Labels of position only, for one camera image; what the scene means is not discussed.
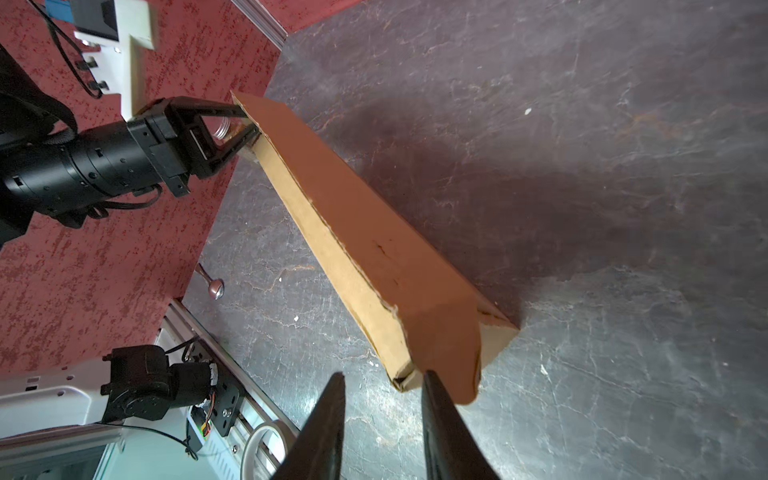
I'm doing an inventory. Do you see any aluminium front rail frame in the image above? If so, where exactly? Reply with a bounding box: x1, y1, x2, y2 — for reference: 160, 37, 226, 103
1, 301, 298, 479

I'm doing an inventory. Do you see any left aluminium corner post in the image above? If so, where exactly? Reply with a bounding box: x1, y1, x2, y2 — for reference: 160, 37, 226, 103
232, 0, 288, 51

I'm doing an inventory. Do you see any small round metal knob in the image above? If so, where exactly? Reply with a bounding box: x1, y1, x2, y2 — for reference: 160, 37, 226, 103
195, 263, 225, 301

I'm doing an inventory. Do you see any brown cardboard box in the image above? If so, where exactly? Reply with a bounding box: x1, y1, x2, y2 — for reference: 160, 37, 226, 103
233, 92, 518, 405

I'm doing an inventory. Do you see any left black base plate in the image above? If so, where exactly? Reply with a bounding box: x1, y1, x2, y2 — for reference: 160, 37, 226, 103
188, 362, 245, 443

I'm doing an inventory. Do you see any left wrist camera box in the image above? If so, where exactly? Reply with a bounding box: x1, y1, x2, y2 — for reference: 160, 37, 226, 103
43, 0, 158, 120

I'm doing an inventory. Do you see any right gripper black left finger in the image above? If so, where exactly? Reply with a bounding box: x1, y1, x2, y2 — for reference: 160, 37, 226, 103
271, 372, 346, 480

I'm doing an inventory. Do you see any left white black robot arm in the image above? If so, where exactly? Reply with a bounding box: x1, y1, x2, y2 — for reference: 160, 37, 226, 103
1, 51, 260, 243

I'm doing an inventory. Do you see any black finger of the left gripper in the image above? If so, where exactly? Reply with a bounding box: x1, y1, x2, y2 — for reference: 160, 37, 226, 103
173, 96, 247, 120
197, 124, 260, 179

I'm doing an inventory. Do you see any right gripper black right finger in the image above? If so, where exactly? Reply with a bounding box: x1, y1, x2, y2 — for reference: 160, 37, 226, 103
421, 370, 500, 480

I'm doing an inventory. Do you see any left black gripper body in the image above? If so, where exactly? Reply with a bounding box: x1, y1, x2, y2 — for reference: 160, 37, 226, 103
126, 96, 204, 198

